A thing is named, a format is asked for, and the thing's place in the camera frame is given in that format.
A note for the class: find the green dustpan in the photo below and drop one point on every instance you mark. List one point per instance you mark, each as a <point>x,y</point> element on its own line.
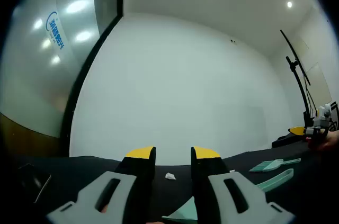
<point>275,180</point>

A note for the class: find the black stand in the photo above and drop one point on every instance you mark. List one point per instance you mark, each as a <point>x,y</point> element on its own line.
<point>296,73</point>

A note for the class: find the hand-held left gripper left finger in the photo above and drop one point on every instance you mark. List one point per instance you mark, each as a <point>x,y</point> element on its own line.
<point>137,171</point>

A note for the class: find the black bag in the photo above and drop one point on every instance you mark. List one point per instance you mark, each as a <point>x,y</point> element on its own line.
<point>286,140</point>

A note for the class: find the round ceiling light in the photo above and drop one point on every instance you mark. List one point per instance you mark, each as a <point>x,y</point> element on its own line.
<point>289,4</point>

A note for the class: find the blue logo sticker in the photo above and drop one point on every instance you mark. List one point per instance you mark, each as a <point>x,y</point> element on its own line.
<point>57,32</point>

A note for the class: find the frosted glass partition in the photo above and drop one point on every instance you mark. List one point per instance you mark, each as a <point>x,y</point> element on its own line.
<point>39,81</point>

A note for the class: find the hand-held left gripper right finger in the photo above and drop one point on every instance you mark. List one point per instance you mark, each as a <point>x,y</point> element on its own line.
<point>206,171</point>

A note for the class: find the black smartphone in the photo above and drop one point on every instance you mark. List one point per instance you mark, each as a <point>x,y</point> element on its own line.
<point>33,181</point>

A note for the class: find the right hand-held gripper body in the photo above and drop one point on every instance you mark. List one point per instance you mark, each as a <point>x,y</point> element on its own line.
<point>321,119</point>

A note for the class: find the green broom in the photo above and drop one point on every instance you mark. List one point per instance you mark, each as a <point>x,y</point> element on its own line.
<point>267,166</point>

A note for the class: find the black tabletop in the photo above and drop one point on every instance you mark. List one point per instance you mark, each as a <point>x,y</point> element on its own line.
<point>79,173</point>

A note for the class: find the person's right hand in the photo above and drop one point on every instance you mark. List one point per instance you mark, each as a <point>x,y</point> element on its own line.
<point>324,142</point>

